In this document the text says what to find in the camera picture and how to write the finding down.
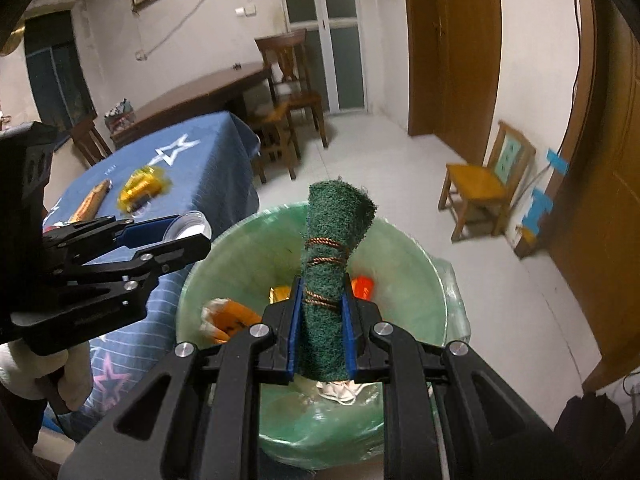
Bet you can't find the dark wooden chair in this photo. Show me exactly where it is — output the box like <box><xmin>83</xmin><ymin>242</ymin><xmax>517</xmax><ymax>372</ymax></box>
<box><xmin>70</xmin><ymin>115</ymin><xmax>113</xmax><ymax>166</ymax></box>

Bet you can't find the brown snack stick packet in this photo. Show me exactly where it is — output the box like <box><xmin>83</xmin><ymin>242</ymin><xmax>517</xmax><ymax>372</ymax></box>
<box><xmin>67</xmin><ymin>179</ymin><xmax>113</xmax><ymax>223</ymax></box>

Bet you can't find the orange plastic wrapper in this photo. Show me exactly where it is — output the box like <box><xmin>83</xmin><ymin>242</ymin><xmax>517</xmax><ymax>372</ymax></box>
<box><xmin>350</xmin><ymin>275</ymin><xmax>376</xmax><ymax>302</ymax></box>

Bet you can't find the green scouring pad roll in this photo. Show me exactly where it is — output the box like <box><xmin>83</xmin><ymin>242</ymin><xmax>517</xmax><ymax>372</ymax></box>
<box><xmin>295</xmin><ymin>176</ymin><xmax>377</xmax><ymax>383</ymax></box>

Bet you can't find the small chair teal back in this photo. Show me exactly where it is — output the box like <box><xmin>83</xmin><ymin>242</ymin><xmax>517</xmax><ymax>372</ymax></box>
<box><xmin>439</xmin><ymin>121</ymin><xmax>537</xmax><ymax>242</ymax></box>

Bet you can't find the gold foil wrapper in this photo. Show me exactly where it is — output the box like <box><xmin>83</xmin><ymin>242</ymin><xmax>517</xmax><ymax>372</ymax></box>
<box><xmin>116</xmin><ymin>167</ymin><xmax>173</xmax><ymax>211</ymax></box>

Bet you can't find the long wooden table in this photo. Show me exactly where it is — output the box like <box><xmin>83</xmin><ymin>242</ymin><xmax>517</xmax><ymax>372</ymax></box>
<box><xmin>110</xmin><ymin>61</ymin><xmax>273</xmax><ymax>148</ymax></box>

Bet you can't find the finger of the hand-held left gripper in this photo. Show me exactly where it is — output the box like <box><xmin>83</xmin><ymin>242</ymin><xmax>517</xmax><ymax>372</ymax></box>
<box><xmin>42</xmin><ymin>215</ymin><xmax>179</xmax><ymax>267</ymax></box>
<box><xmin>55</xmin><ymin>233</ymin><xmax>212</xmax><ymax>302</ymax></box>

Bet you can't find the person's left hand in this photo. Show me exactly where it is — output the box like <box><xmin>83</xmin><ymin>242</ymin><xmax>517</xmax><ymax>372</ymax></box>
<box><xmin>0</xmin><ymin>344</ymin><xmax>94</xmax><ymax>414</ymax></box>

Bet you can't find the blue tape piece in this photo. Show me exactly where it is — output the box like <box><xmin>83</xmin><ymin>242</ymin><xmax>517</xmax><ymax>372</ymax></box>
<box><xmin>522</xmin><ymin>189</ymin><xmax>553</xmax><ymax>233</ymax></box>
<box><xmin>545</xmin><ymin>149</ymin><xmax>571</xmax><ymax>173</ymax></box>

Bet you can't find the frosted glass door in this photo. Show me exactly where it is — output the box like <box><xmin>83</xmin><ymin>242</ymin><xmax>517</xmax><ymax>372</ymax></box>
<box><xmin>276</xmin><ymin>0</ymin><xmax>368</xmax><ymax>113</ymax></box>

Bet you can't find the dark window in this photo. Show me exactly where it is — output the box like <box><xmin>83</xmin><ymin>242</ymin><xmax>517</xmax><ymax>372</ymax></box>
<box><xmin>24</xmin><ymin>10</ymin><xmax>98</xmax><ymax>128</ymax></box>

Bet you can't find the orange snack wrapper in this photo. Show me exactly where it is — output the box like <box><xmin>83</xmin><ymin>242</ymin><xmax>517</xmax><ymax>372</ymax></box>
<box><xmin>200</xmin><ymin>297</ymin><xmax>266</xmax><ymax>346</ymax></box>

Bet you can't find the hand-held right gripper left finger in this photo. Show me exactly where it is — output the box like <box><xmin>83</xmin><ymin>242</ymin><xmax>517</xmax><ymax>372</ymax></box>
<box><xmin>57</xmin><ymin>277</ymin><xmax>306</xmax><ymax>480</ymax></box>

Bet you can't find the patterned bag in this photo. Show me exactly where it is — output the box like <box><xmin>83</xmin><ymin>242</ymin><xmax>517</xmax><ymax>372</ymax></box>
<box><xmin>104</xmin><ymin>100</ymin><xmax>137</xmax><ymax>133</ymax></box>

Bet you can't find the brown wooden door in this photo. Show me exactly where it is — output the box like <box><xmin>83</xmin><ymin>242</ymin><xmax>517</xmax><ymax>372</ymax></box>
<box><xmin>402</xmin><ymin>0</ymin><xmax>502</xmax><ymax>171</ymax></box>

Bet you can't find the black cloth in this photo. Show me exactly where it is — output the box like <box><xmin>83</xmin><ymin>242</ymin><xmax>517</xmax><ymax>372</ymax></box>
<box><xmin>552</xmin><ymin>392</ymin><xmax>628</xmax><ymax>461</ymax></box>

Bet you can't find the tall wooden chair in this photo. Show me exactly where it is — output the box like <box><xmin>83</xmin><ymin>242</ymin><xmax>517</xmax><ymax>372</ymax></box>
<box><xmin>254</xmin><ymin>28</ymin><xmax>328</xmax><ymax>148</ymax></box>

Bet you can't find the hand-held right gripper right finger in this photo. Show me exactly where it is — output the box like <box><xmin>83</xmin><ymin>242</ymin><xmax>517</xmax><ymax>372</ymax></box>
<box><xmin>340</xmin><ymin>285</ymin><xmax>556</xmax><ymax>480</ymax></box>

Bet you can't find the green trash bin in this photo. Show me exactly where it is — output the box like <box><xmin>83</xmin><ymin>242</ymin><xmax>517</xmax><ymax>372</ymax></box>
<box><xmin>176</xmin><ymin>202</ymin><xmax>473</xmax><ymax>471</ymax></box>

